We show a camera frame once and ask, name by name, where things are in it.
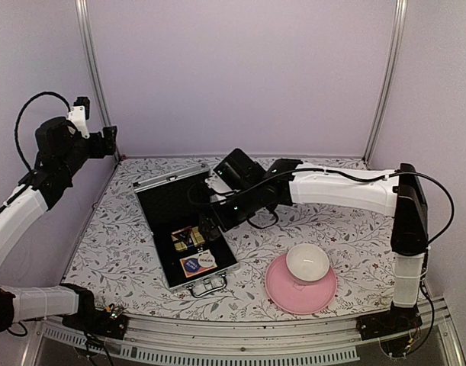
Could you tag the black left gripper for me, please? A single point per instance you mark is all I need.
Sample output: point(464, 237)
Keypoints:
point(100, 149)

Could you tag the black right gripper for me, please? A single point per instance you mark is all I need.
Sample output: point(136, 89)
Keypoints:
point(211, 224)

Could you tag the blue gold card deck box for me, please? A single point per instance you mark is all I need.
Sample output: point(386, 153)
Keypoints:
point(197, 240)

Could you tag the black triangular card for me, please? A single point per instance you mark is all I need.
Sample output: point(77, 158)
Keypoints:
point(182, 236)

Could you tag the aluminium poker case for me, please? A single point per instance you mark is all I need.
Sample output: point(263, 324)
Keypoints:
point(192, 251)

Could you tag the white dealer button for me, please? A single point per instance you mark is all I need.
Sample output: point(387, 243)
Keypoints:
point(206, 260)

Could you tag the pink card deck box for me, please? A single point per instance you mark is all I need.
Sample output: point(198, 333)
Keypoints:
point(190, 275)

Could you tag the blue dealer button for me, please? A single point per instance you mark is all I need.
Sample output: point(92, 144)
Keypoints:
point(191, 265)

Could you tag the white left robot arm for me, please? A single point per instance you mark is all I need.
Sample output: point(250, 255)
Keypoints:
point(37, 192)

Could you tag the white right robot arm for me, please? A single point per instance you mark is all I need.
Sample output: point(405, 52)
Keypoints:
point(393, 193)

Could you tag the white bowl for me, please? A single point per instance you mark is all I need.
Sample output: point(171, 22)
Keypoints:
point(307, 263)

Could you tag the pink plate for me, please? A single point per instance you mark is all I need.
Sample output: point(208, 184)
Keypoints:
point(293, 297)

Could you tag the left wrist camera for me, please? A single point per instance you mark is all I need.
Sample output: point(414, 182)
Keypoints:
point(79, 114)

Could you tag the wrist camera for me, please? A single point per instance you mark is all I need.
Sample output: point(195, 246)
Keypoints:
point(219, 189)
point(79, 114)

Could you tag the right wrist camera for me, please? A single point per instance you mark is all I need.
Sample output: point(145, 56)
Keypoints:
point(219, 189)

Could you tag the left aluminium frame post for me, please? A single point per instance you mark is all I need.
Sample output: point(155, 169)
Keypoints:
point(91, 60)

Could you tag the aluminium frame post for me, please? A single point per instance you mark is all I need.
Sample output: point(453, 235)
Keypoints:
point(91, 60)
point(396, 40)

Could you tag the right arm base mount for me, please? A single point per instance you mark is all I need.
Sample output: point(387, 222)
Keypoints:
point(386, 323)

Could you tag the front aluminium rail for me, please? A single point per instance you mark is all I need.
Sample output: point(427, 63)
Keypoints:
point(319, 341)

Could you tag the right aluminium frame post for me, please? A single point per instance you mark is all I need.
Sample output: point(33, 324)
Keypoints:
point(396, 40)

